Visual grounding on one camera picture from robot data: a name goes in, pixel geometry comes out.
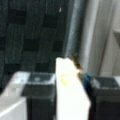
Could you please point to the white notepad on stand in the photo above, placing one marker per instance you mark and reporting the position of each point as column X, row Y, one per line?
column 72, row 100

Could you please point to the orange-tipped gripper left finger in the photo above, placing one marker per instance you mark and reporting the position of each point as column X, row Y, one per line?
column 28, row 96

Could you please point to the orange-tipped gripper right finger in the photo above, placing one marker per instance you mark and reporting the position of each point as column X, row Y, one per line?
column 104, row 94

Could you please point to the black compartment tray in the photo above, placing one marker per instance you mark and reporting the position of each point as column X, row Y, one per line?
column 33, row 33

